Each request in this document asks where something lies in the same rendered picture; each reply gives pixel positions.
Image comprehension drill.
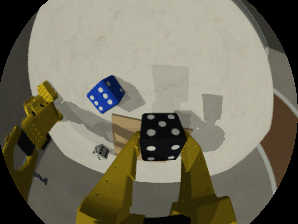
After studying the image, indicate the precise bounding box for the tan flat mat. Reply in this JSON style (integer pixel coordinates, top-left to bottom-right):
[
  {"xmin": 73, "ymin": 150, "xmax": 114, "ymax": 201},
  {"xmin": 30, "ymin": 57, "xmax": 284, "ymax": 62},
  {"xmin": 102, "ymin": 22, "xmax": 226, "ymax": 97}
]
[{"xmin": 111, "ymin": 113, "xmax": 142, "ymax": 156}]

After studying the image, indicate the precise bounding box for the blue die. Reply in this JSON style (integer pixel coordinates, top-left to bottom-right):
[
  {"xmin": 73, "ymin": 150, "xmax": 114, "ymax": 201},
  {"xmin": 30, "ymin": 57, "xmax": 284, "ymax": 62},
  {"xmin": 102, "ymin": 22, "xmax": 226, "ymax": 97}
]
[{"xmin": 87, "ymin": 75, "xmax": 125, "ymax": 114}]

